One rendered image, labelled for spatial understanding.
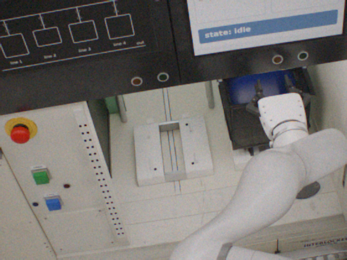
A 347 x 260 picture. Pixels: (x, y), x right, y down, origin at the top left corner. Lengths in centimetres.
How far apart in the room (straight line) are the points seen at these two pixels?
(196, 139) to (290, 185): 88
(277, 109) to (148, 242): 50
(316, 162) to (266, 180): 28
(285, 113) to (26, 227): 68
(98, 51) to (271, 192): 43
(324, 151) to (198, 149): 64
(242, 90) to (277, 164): 76
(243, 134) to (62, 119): 56
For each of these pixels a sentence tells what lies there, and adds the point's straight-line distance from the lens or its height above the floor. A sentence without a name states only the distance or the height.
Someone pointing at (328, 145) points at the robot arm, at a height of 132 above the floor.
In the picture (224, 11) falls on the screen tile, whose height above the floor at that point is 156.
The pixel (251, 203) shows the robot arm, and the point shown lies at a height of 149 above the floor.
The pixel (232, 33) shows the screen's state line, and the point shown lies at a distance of 111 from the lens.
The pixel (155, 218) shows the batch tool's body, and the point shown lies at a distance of 164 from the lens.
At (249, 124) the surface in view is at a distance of 159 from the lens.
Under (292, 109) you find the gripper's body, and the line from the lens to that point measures 137.
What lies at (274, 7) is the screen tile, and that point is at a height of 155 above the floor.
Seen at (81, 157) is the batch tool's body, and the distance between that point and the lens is 132.
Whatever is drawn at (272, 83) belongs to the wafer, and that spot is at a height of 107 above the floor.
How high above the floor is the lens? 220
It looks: 46 degrees down
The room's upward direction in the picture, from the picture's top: 11 degrees counter-clockwise
